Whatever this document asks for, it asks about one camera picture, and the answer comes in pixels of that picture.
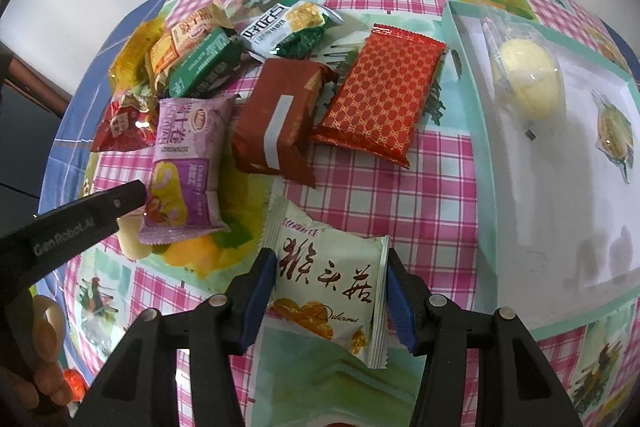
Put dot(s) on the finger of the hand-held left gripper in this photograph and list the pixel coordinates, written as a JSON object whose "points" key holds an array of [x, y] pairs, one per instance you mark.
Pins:
{"points": [[117, 204]]}

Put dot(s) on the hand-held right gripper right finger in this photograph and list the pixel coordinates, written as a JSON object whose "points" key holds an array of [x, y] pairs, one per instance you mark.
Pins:
{"points": [[400, 307]]}

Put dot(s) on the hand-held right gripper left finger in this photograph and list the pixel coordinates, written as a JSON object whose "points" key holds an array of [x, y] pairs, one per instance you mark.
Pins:
{"points": [[260, 302]]}

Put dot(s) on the purple snack packet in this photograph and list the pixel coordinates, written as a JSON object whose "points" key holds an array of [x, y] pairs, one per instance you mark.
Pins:
{"points": [[185, 167]]}

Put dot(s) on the yellow snack packet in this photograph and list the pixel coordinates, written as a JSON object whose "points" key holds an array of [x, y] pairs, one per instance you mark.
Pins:
{"points": [[132, 57]]}

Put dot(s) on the clear plastic bin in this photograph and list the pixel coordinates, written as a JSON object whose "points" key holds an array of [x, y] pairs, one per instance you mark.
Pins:
{"points": [[550, 207]]}

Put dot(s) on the brown snack packet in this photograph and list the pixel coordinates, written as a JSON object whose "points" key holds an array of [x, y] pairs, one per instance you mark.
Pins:
{"points": [[277, 117]]}

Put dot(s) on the orange snack packet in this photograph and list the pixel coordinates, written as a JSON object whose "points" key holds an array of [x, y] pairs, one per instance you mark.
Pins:
{"points": [[185, 32]]}

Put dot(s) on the red gold patterned snack packet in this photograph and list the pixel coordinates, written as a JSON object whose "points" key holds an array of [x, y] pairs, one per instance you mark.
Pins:
{"points": [[385, 92]]}

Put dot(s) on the white and green snack packet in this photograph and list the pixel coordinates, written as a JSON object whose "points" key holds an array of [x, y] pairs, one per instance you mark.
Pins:
{"points": [[285, 27]]}

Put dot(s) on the person's left hand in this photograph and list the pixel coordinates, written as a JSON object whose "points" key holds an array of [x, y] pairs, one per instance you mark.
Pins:
{"points": [[40, 377]]}

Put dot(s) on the pink checkered fruit print tablecloth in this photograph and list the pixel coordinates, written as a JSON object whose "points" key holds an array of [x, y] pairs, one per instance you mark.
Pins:
{"points": [[440, 207]]}

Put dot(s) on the dark furniture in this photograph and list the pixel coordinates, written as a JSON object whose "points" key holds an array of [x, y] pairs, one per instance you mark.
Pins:
{"points": [[30, 132]]}

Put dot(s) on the small orange wrapper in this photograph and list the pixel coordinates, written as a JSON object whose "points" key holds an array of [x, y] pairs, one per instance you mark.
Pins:
{"points": [[76, 382]]}

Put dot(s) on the clear packet with yellow cake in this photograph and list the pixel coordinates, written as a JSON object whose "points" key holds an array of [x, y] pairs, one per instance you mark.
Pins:
{"points": [[530, 77]]}

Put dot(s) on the small clear pastry packet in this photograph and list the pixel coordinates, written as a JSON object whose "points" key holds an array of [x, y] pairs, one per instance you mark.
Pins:
{"points": [[612, 132]]}

